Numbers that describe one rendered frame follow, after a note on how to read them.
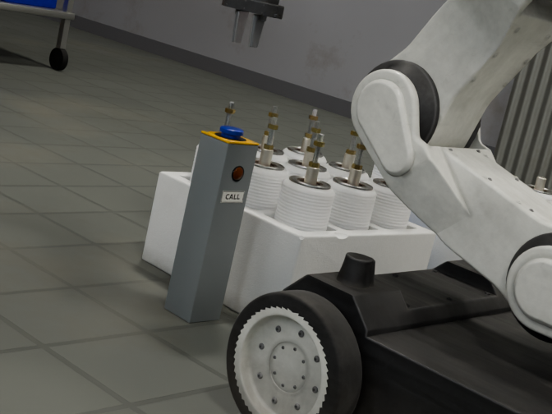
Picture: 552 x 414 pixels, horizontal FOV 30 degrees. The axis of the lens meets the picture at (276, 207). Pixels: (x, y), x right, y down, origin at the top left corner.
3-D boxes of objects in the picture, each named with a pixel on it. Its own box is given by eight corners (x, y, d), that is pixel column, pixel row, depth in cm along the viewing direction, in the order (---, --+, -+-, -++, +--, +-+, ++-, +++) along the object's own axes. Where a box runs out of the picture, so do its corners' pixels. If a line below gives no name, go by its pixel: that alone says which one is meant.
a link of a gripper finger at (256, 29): (246, 46, 189) (253, 12, 188) (255, 47, 192) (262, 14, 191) (253, 48, 188) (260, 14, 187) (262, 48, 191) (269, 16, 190)
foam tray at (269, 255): (414, 319, 203) (437, 232, 199) (278, 336, 174) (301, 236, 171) (278, 252, 228) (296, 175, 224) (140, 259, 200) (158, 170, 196)
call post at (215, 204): (220, 320, 176) (259, 145, 169) (189, 324, 171) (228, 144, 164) (194, 305, 180) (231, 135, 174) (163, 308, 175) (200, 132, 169)
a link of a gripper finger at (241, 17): (241, 43, 193) (249, 11, 192) (232, 42, 190) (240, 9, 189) (235, 41, 194) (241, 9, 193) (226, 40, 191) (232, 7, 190)
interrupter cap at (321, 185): (297, 177, 185) (298, 173, 184) (336, 188, 182) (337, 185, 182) (282, 181, 178) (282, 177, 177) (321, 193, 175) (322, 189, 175)
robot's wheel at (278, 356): (342, 466, 132) (380, 322, 128) (319, 475, 128) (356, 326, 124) (236, 401, 144) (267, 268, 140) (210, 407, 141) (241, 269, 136)
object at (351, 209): (339, 288, 186) (363, 193, 182) (295, 271, 190) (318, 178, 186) (363, 282, 194) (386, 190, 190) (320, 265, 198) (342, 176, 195)
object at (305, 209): (273, 267, 190) (295, 173, 186) (319, 282, 186) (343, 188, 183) (252, 276, 181) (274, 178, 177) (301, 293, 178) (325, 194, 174)
